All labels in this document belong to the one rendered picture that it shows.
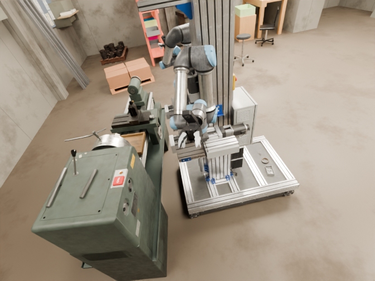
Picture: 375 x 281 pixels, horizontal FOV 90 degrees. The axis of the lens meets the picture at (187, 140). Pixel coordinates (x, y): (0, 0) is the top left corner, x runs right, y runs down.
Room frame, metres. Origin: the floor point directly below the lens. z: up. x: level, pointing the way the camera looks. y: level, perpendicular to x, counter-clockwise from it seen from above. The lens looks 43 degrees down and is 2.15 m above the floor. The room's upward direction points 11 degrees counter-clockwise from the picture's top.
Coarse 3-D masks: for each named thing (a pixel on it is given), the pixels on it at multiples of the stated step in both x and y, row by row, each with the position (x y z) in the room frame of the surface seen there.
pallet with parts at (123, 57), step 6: (120, 42) 7.90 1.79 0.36; (108, 48) 7.68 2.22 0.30; (114, 48) 7.49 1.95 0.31; (120, 48) 7.44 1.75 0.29; (126, 48) 7.86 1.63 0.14; (102, 54) 6.97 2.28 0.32; (108, 54) 7.27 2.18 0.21; (114, 54) 7.22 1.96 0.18; (120, 54) 7.01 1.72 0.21; (126, 54) 7.48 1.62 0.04; (102, 60) 6.90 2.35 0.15; (108, 60) 6.95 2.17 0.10; (114, 60) 6.96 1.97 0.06; (120, 60) 6.96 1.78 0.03
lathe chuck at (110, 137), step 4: (100, 136) 1.24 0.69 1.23; (104, 136) 1.22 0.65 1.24; (108, 136) 1.21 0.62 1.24; (112, 136) 1.21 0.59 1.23; (96, 140) 1.22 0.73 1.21; (100, 140) 1.18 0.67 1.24; (104, 140) 1.16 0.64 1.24; (108, 140) 1.16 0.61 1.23; (112, 140) 1.16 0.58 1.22; (116, 140) 1.17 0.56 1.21; (120, 140) 1.18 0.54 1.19; (124, 140) 1.21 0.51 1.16; (120, 144) 1.14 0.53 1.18; (124, 144) 1.17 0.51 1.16; (128, 144) 1.20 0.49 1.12
